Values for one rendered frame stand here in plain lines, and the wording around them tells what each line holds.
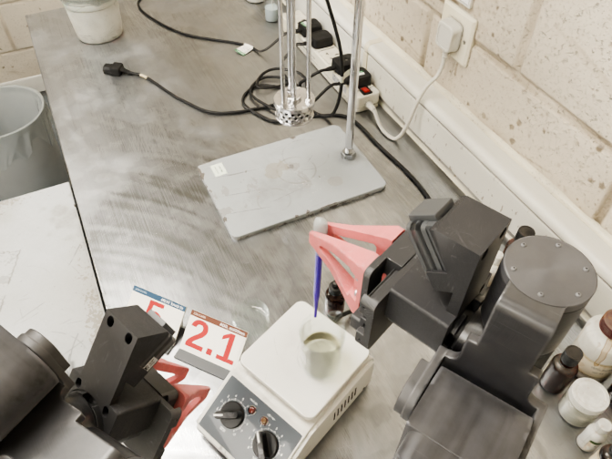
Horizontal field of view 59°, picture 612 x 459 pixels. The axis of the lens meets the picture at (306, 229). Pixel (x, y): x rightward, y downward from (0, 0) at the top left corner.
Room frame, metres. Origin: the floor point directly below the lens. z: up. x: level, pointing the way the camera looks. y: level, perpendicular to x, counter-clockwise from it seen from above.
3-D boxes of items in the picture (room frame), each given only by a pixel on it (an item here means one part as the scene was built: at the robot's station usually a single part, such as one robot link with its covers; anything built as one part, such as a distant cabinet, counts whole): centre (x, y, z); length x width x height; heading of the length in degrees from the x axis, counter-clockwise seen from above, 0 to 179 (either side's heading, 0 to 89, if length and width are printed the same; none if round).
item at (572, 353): (0.34, -0.33, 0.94); 0.03 x 0.03 x 0.08
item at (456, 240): (0.25, -0.10, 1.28); 0.07 x 0.06 x 0.11; 139
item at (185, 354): (0.38, 0.13, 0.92); 0.09 x 0.06 x 0.04; 65
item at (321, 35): (1.15, -0.02, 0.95); 0.07 x 0.04 x 0.02; 115
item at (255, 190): (0.74, 0.03, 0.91); 0.30 x 0.20 x 0.01; 115
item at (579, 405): (0.29, -0.35, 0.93); 0.05 x 0.05 x 0.05
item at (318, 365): (0.32, -0.02, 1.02); 0.06 x 0.05 x 0.08; 141
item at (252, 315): (0.43, 0.08, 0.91); 0.06 x 0.06 x 0.02
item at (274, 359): (0.33, 0.00, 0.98); 0.12 x 0.12 x 0.01; 49
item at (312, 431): (0.31, 0.02, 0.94); 0.22 x 0.13 x 0.08; 139
